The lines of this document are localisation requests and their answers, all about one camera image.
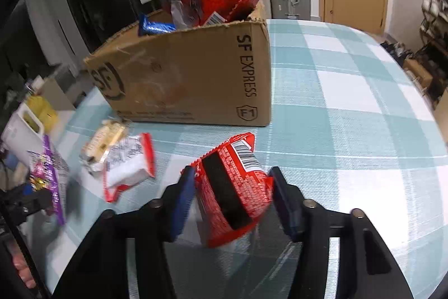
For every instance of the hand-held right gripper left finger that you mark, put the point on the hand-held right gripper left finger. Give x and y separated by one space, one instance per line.
180 204

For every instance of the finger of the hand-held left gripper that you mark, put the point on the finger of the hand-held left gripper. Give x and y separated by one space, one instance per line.
35 200

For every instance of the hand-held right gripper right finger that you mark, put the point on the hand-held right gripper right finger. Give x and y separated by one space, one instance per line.
285 208

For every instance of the large purple snack packet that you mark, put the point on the large purple snack packet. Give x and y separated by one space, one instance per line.
52 173

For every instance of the red snack packet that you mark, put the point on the red snack packet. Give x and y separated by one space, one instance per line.
231 194

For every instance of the brown cardboard box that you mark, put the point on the brown cardboard box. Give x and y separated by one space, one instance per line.
182 74

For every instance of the person's left hand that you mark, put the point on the person's left hand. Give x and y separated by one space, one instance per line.
24 269

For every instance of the white red-edged snack packet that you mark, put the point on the white red-edged snack packet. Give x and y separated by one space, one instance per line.
129 166

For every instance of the white plastic container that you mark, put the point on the white plastic container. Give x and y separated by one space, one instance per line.
21 138

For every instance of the beige snack packet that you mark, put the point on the beige snack packet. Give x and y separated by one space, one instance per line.
103 145

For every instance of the checked teal white tablecloth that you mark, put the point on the checked teal white tablecloth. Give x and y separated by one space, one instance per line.
350 145

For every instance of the yellow plastic item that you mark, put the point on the yellow plastic item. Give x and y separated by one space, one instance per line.
43 110

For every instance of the blue snack packet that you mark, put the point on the blue snack packet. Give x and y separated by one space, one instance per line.
155 26

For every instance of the silver snack packet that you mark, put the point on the silver snack packet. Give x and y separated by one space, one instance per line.
180 15

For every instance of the small brown carton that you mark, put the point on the small brown carton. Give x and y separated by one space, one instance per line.
418 73

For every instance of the large red snack bag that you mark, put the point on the large red snack bag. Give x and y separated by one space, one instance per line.
224 1

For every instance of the shoe rack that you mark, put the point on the shoe rack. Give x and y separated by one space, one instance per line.
434 25

